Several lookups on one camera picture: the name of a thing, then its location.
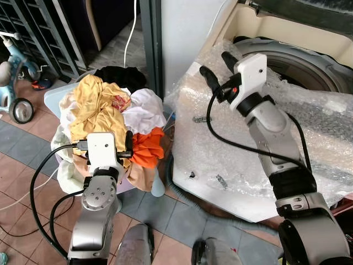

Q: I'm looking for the white top-load washing machine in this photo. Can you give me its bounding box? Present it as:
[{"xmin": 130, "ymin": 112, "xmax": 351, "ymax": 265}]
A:
[{"xmin": 165, "ymin": 0, "xmax": 353, "ymax": 222}]

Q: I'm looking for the orange garment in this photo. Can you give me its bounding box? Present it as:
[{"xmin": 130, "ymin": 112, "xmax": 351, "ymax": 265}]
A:
[{"xmin": 131, "ymin": 127, "xmax": 166, "ymax": 169}]

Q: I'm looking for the beige garment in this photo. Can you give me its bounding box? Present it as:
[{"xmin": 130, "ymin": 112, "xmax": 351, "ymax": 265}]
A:
[{"xmin": 122, "ymin": 160, "xmax": 162, "ymax": 192}]

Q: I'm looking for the red patterned white garment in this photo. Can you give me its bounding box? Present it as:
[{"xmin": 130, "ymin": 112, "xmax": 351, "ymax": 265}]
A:
[{"xmin": 110, "ymin": 93, "xmax": 131, "ymax": 112}]

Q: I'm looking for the yellow garment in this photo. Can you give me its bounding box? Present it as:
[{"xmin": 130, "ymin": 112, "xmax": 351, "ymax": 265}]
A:
[{"xmin": 69, "ymin": 75, "xmax": 132, "ymax": 166}]

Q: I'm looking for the clear bubble wrap sheet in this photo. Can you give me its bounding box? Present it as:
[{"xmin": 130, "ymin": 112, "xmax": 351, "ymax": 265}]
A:
[{"xmin": 165, "ymin": 39, "xmax": 353, "ymax": 208}]

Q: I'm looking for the black garment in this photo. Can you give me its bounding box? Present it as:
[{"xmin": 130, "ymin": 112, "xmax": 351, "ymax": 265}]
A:
[{"xmin": 94, "ymin": 66, "xmax": 147, "ymax": 93}]

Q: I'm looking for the cream garment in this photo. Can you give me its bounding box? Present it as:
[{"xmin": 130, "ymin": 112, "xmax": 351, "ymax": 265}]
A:
[{"xmin": 51, "ymin": 91, "xmax": 89, "ymax": 194}]

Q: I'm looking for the grey washer drum rim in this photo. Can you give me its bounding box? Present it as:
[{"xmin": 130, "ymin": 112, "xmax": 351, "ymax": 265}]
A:
[{"xmin": 232, "ymin": 36, "xmax": 340, "ymax": 94}]

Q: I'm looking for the dark washer lid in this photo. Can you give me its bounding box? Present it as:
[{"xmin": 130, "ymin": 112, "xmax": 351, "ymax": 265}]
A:
[{"xmin": 237, "ymin": 0, "xmax": 353, "ymax": 36}]

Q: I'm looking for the light blue laundry basket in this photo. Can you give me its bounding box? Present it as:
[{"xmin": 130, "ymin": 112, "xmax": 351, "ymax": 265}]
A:
[{"xmin": 44, "ymin": 83, "xmax": 166, "ymax": 198}]

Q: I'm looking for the black and red shoe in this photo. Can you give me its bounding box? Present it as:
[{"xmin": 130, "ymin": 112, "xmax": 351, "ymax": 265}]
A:
[{"xmin": 30, "ymin": 79, "xmax": 54, "ymax": 91}]

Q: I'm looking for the red plastic basin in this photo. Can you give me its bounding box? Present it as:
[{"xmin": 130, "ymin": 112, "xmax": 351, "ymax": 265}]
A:
[{"xmin": 330, "ymin": 193, "xmax": 353, "ymax": 213}]

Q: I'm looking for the silver right robot leg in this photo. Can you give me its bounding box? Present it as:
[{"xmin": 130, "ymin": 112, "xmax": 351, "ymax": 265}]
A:
[{"xmin": 190, "ymin": 237, "xmax": 243, "ymax": 265}]

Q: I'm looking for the light blue child tricycle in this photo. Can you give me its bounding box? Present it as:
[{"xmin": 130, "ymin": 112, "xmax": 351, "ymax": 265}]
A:
[{"xmin": 0, "ymin": 32, "xmax": 44, "ymax": 125}]

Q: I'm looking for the dark metal gate grille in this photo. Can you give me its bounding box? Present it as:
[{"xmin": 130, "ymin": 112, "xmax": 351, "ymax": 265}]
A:
[{"xmin": 0, "ymin": 0, "xmax": 86, "ymax": 81}]

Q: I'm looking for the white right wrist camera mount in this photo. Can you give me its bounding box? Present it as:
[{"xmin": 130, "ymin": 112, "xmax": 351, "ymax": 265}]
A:
[{"xmin": 228, "ymin": 54, "xmax": 268, "ymax": 111}]

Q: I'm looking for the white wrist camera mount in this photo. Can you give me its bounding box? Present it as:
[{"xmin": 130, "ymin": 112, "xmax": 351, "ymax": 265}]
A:
[
  {"xmin": 228, "ymin": 54, "xmax": 268, "ymax": 111},
  {"xmin": 87, "ymin": 132, "xmax": 118, "ymax": 169}
]

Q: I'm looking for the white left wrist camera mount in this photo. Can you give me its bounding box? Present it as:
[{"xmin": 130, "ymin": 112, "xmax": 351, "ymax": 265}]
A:
[{"xmin": 87, "ymin": 132, "xmax": 118, "ymax": 169}]

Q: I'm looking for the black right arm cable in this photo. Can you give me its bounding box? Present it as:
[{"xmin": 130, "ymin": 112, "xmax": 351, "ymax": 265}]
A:
[{"xmin": 206, "ymin": 91, "xmax": 312, "ymax": 172}]

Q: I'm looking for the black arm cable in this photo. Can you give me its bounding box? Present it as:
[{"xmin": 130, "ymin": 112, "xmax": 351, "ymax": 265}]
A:
[
  {"xmin": 206, "ymin": 91, "xmax": 312, "ymax": 172},
  {"xmin": 29, "ymin": 142, "xmax": 89, "ymax": 256},
  {"xmin": 49, "ymin": 189, "xmax": 86, "ymax": 249}
]

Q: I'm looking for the dark grey door post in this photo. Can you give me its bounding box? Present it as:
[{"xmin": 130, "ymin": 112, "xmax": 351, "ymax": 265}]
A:
[{"xmin": 139, "ymin": 0, "xmax": 164, "ymax": 99}]

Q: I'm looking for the white hanging cable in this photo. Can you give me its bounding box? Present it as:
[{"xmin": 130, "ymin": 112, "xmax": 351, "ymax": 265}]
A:
[{"xmin": 124, "ymin": 0, "xmax": 138, "ymax": 68}]

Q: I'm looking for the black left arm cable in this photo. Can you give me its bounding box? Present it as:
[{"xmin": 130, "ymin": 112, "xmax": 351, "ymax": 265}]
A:
[
  {"xmin": 29, "ymin": 142, "xmax": 89, "ymax": 256},
  {"xmin": 49, "ymin": 189, "xmax": 86, "ymax": 249}
]

